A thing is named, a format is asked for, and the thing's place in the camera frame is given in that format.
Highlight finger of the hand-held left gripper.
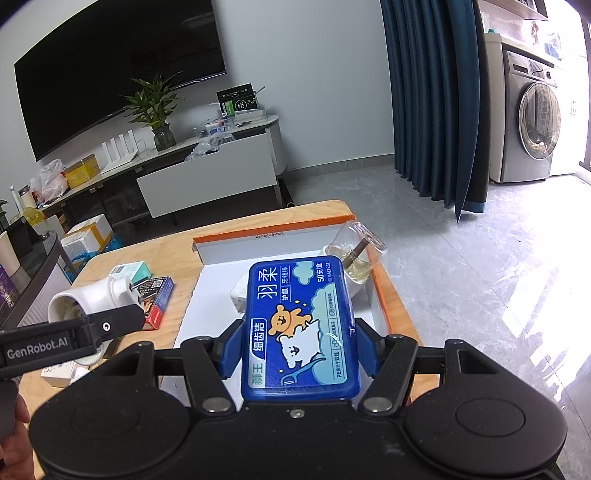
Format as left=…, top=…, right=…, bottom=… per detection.
left=76, top=305, right=148, bottom=345

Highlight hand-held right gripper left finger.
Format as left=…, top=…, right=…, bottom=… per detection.
left=95, top=320, right=245, bottom=415

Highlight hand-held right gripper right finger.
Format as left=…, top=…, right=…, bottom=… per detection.
left=353, top=318, right=497, bottom=415

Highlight white mosquito repellent heater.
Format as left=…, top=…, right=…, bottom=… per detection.
left=47, top=272, right=148, bottom=366

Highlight blue red playing card box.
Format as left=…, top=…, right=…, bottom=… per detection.
left=134, top=276, right=175, bottom=330

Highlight blue dental floss box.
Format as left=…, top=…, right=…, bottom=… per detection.
left=241, top=255, right=363, bottom=402

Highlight white tray box orange rim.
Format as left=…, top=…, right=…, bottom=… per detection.
left=173, top=212, right=420, bottom=393

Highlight person's left hand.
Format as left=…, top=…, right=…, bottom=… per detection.
left=0, top=399, right=31, bottom=472

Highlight small white box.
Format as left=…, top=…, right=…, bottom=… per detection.
left=41, top=360, right=79, bottom=388

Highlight teal cardboard box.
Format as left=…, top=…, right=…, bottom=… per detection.
left=110, top=261, right=151, bottom=283

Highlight white charger plug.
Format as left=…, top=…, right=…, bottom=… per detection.
left=230, top=271, right=252, bottom=311

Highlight grey curved cabinet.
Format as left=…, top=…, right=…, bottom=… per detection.
left=0, top=231, right=75, bottom=330

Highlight blue plastic bag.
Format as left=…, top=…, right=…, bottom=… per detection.
left=67, top=233, right=123, bottom=282

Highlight white foam box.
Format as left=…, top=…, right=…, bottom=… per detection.
left=61, top=215, right=114, bottom=259

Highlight clear bottle brown wick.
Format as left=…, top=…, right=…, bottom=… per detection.
left=335, top=220, right=386, bottom=282

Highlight yellow box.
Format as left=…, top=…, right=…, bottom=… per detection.
left=64, top=154, right=100, bottom=189

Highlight white plastic bag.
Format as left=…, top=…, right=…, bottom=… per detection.
left=30, top=159, right=69, bottom=203

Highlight white router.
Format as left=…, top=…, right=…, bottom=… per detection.
left=102, top=130, right=141, bottom=171

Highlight white television cabinet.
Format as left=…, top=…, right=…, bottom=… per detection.
left=28, top=114, right=296, bottom=227

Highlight bamboo plant in glass vase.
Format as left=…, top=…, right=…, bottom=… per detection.
left=121, top=73, right=183, bottom=152

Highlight crumpled clear plastic bag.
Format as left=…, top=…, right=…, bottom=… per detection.
left=185, top=137, right=225, bottom=161

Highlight clear acrylic organizer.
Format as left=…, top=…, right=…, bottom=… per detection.
left=193, top=108, right=269, bottom=137

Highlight green and black box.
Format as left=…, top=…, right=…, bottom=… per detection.
left=217, top=83, right=257, bottom=118

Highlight silver washing machine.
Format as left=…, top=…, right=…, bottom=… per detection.
left=485, top=34, right=561, bottom=184

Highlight black television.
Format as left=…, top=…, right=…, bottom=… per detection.
left=14, top=0, right=228, bottom=161

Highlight dark blue curtain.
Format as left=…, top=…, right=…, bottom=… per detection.
left=379, top=0, right=490, bottom=223

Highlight white laundry cabinet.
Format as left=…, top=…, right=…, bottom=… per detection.
left=549, top=46, right=591, bottom=178

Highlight blue cloth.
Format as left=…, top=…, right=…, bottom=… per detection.
left=545, top=32, right=566, bottom=61

